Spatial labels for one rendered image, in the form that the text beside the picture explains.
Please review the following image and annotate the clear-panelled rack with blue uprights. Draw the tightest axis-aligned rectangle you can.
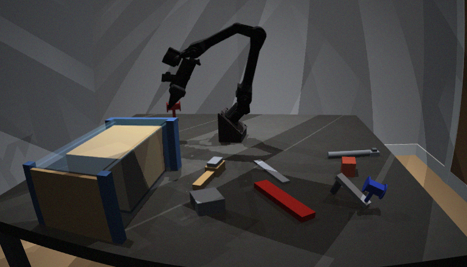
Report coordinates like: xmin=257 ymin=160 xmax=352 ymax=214
xmin=22 ymin=119 xmax=180 ymax=244

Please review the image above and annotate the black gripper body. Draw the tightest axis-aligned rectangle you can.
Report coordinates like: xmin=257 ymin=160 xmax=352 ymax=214
xmin=169 ymin=69 xmax=191 ymax=97

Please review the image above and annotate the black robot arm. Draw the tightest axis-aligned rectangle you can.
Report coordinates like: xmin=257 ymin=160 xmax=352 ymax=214
xmin=162 ymin=23 xmax=266 ymax=126

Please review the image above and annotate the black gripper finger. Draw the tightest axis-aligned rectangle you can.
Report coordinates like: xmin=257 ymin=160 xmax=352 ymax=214
xmin=168 ymin=91 xmax=182 ymax=109

